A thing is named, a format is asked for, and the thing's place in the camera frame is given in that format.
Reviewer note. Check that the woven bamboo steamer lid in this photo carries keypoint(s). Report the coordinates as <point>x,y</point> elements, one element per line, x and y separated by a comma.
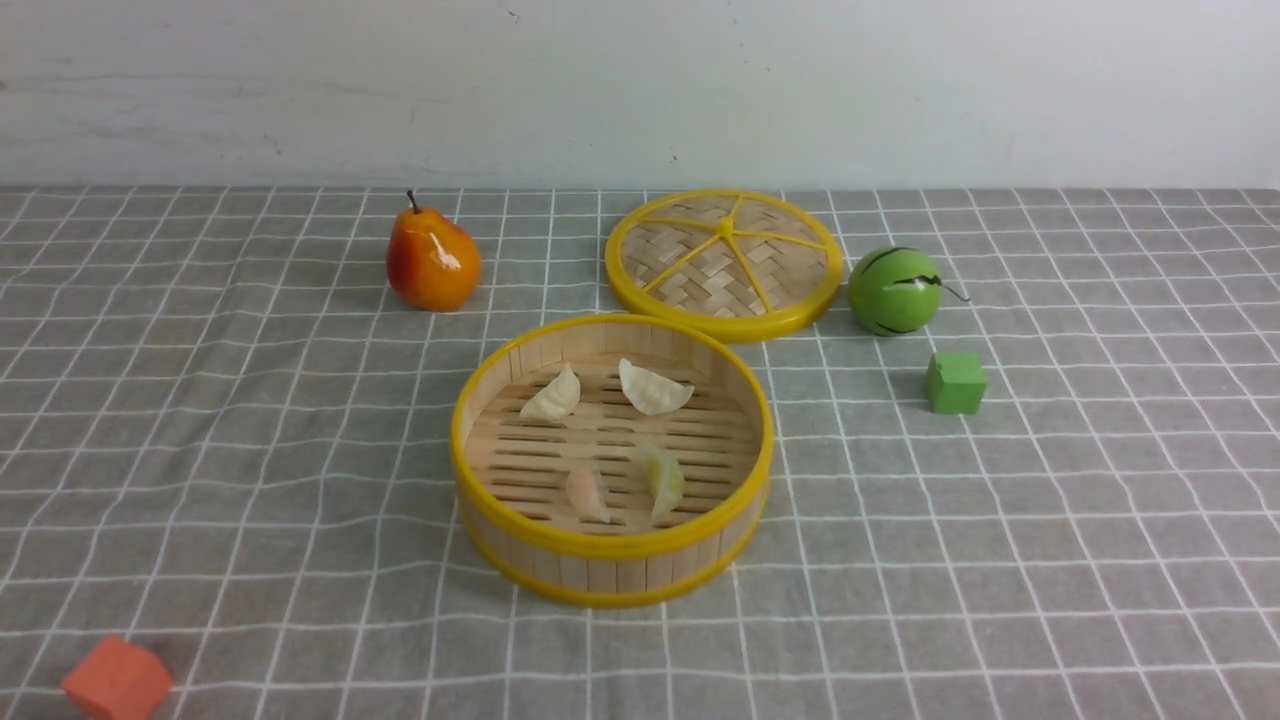
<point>740,266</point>

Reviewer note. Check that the orange toy pear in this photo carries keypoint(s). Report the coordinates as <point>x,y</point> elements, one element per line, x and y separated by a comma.
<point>432,264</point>

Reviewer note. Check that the green toy watermelon ball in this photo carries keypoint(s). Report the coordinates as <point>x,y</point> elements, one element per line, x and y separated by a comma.
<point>896,290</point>

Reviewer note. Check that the orange wooden cube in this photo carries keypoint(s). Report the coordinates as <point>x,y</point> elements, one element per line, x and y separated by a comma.
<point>118,680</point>

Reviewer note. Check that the bamboo steamer tray yellow rim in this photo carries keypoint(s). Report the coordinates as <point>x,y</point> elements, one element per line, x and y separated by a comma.
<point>509,472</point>

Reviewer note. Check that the pale green dumpling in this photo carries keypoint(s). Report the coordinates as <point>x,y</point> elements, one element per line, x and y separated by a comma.
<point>665,479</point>

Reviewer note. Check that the white dumpling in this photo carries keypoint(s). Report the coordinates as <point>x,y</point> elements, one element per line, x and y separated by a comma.
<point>652,393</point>
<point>555,401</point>

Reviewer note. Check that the green wooden cube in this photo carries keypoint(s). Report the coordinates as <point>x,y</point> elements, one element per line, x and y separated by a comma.
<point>955,383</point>

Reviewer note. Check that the pink dumpling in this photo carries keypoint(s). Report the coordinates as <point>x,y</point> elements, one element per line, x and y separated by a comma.
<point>586,495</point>

